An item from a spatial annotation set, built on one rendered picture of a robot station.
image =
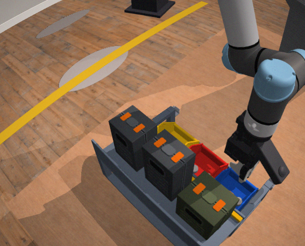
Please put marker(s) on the olive green tool case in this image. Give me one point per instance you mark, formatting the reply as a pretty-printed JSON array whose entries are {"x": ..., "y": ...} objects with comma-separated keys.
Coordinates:
[{"x": 205, "y": 204}]

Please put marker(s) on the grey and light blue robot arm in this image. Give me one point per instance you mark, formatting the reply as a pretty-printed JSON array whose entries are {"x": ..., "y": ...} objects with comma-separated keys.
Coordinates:
[{"x": 278, "y": 76}]

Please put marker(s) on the yellow flat bar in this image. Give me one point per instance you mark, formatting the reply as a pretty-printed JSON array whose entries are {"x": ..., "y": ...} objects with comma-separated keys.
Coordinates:
[{"x": 236, "y": 216}]

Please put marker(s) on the blue bin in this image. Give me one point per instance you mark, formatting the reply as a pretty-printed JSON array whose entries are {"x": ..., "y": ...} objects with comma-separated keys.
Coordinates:
[{"x": 229, "y": 179}]

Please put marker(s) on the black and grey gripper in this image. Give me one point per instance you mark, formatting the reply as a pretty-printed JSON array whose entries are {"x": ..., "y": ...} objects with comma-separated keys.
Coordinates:
[{"x": 238, "y": 147}]

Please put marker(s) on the dark grey metal shelf rack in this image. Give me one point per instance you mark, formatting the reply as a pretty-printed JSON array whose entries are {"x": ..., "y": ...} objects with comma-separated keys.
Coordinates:
[{"x": 155, "y": 206}]

